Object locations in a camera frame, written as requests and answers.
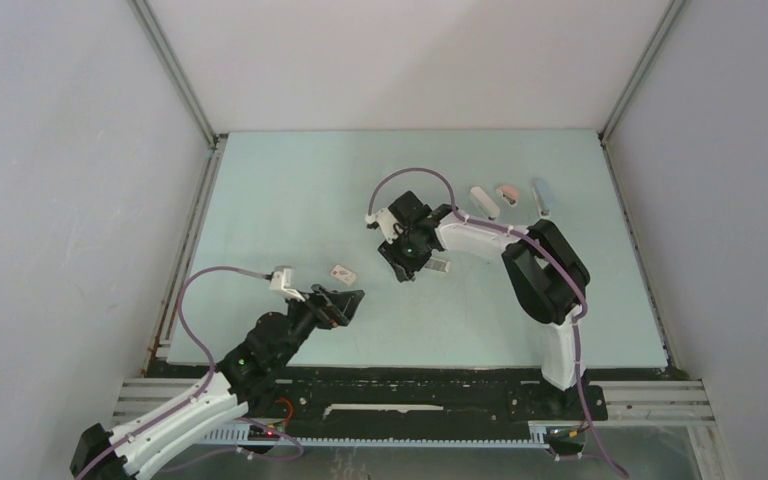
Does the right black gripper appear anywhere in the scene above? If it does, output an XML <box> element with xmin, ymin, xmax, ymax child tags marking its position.
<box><xmin>377</xmin><ymin>227</ymin><xmax>433</xmax><ymax>283</ymax></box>

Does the aluminium frame post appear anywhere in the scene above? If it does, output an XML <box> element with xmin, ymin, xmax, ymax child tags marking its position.
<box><xmin>599</xmin><ymin>0</ymin><xmax>690</xmax><ymax>147</ymax></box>
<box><xmin>127</xmin><ymin>0</ymin><xmax>219</xmax><ymax>148</ymax></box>

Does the white staple box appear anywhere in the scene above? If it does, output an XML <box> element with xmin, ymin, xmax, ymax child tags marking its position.
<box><xmin>331</xmin><ymin>264</ymin><xmax>357</xmax><ymax>287</ymax></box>

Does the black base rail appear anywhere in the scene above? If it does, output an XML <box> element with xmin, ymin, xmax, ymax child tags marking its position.
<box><xmin>248</xmin><ymin>367</ymin><xmax>608</xmax><ymax>442</ymax></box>

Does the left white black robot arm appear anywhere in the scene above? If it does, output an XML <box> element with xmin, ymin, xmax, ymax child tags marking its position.
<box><xmin>69</xmin><ymin>284</ymin><xmax>365</xmax><ymax>479</ymax></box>

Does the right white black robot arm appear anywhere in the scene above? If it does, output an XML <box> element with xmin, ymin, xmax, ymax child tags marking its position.
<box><xmin>365</xmin><ymin>191</ymin><xmax>590</xmax><ymax>418</ymax></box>

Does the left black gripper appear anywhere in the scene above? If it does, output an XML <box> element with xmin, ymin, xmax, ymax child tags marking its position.
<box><xmin>274</xmin><ymin>283</ymin><xmax>362</xmax><ymax>367</ymax></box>

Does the left aluminium frame post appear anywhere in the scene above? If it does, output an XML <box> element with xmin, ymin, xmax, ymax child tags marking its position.
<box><xmin>127</xmin><ymin>0</ymin><xmax>219</xmax><ymax>148</ymax></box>

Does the staple box tray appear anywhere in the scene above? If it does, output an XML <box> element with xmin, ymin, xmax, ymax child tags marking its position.
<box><xmin>424</xmin><ymin>257</ymin><xmax>451</xmax><ymax>273</ymax></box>

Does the right aluminium frame post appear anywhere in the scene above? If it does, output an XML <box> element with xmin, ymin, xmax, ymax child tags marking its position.
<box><xmin>599</xmin><ymin>0</ymin><xmax>690</xmax><ymax>147</ymax></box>

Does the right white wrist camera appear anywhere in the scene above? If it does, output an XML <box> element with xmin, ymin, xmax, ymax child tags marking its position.
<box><xmin>365</xmin><ymin>208</ymin><xmax>402</xmax><ymax>244</ymax></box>

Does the long white stapler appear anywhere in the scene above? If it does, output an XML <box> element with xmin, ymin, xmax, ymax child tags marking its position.
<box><xmin>469</xmin><ymin>186</ymin><xmax>501</xmax><ymax>221</ymax></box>

